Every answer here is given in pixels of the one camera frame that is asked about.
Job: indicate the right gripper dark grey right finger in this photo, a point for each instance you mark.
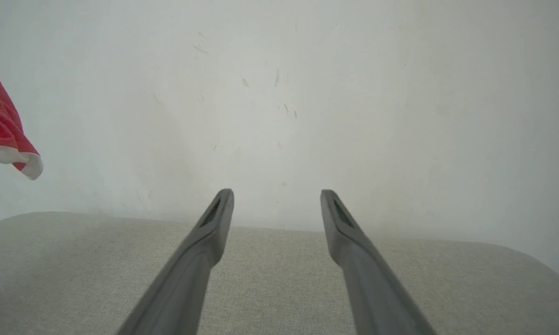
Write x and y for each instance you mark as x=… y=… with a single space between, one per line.
x=372 y=288

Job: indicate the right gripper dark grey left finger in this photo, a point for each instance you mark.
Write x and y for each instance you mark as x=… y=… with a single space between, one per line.
x=191 y=279

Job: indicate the red garment with white trim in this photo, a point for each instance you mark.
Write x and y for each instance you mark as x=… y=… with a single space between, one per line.
x=0 y=121

